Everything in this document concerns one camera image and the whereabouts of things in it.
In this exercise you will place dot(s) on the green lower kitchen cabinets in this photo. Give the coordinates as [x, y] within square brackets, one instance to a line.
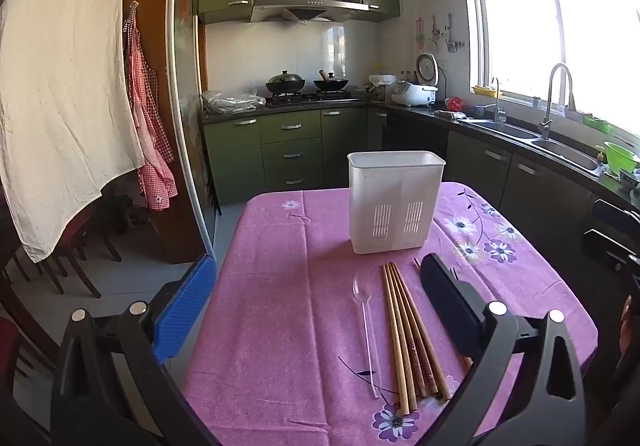
[290, 151]

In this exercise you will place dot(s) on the gas stove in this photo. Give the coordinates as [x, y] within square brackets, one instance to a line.
[310, 98]

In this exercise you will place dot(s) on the tall steel faucet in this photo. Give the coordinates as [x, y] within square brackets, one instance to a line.
[550, 96]

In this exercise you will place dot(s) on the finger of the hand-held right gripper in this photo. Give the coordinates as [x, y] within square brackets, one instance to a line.
[606, 246]
[617, 217]

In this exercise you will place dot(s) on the white rice cooker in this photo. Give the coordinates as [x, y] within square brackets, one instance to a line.
[415, 88]

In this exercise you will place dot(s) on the small steel faucet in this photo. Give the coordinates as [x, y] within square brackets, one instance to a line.
[498, 101]

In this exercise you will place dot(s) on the patterned-end wooden chopstick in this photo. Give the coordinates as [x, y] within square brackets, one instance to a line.
[425, 351]
[411, 341]

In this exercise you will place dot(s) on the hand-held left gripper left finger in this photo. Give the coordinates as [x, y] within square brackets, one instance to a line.
[185, 311]

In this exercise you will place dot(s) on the white hanging cloth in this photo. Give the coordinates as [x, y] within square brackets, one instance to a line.
[65, 76]

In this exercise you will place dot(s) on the purple floral tablecloth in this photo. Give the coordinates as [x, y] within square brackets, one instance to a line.
[300, 301]

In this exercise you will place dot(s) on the white plastic utensil holder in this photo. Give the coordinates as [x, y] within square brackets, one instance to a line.
[395, 201]

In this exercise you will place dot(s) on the clear plastic bag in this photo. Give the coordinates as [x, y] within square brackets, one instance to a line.
[232, 102]

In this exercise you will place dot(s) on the black wok with lid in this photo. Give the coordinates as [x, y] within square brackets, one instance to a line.
[285, 82]

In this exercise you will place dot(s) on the dark under-sink cabinets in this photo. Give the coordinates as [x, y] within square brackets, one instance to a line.
[525, 186]

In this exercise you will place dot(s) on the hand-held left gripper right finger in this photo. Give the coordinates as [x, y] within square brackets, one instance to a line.
[445, 301]

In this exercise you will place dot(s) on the red object on counter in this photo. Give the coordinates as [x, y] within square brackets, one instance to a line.
[454, 103]

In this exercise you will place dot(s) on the yellow tray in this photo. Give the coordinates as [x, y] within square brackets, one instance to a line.
[485, 90]

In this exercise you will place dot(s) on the green plastic basin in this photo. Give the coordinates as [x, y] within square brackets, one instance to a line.
[622, 157]

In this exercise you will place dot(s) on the steel double sink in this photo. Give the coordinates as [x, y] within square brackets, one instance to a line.
[555, 146]

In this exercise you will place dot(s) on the kitchen window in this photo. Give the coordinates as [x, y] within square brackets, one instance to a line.
[575, 36]

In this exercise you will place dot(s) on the blue patterned bowl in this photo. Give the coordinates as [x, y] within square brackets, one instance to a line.
[630, 178]

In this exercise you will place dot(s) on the glass sliding door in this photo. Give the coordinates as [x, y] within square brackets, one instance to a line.
[187, 101]

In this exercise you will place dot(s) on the green tray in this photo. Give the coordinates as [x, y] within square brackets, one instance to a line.
[597, 124]

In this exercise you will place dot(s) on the hanging wall utensils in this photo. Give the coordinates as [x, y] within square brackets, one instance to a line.
[450, 38]

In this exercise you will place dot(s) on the dish rag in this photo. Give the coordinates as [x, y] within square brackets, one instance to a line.
[449, 114]

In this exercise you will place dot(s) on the dark wooden chairs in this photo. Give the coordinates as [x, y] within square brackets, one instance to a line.
[82, 246]

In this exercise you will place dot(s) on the person's right hand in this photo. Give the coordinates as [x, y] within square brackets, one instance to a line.
[626, 323]

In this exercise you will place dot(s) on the red checked apron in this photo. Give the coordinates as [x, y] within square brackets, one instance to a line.
[150, 136]

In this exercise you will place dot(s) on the clear plastic spoon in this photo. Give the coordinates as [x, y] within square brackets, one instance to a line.
[362, 293]

